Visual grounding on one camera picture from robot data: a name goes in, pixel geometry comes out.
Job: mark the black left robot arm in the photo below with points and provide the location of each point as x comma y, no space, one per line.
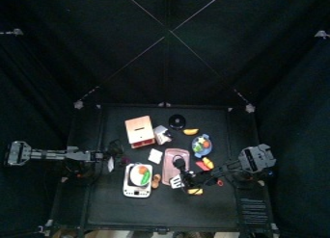
51,155

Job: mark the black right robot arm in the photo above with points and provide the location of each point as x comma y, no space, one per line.
256,158

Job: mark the pink rectangular plate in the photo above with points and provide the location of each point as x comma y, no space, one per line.
170,164

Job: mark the flat red toy food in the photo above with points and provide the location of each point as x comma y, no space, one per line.
200,166

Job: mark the orange toy food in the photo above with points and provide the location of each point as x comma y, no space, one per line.
142,170

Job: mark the pale yellow toy food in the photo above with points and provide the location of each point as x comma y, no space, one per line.
208,163

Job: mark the grey blue toy pot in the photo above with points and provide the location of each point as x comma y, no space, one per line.
200,155

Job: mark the white square block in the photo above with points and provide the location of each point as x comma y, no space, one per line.
155,156

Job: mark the dark green toy vegetable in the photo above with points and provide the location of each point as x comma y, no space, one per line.
146,177

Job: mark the orange cracked eggshell half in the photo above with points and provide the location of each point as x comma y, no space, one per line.
158,177
155,184

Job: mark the light green toy vegetable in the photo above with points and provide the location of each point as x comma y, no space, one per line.
198,148

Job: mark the red and cream toy oven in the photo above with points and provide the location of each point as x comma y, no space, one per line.
138,127

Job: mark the orange red toy vegetable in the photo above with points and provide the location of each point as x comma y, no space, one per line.
206,144

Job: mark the white knife block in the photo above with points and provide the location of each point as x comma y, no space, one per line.
160,134

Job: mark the yellow toy banana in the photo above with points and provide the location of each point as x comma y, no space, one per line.
190,131

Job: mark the black round toy pan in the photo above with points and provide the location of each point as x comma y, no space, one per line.
176,123

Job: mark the black label with white text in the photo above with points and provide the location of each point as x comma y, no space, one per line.
252,209

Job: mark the black cloth backdrop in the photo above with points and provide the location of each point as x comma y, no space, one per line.
258,71

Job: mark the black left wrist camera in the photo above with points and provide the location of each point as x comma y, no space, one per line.
116,149

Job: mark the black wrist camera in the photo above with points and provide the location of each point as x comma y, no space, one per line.
116,149
178,164

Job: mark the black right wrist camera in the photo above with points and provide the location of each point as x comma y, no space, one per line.
178,164

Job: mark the small silver frame bracket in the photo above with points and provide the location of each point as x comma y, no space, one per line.
163,104

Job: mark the silver corner bracket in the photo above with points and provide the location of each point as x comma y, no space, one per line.
79,104
248,108

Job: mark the vertical metal frame pole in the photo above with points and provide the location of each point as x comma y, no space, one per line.
166,71

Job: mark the silver frame clamp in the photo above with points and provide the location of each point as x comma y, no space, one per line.
17,32
321,34

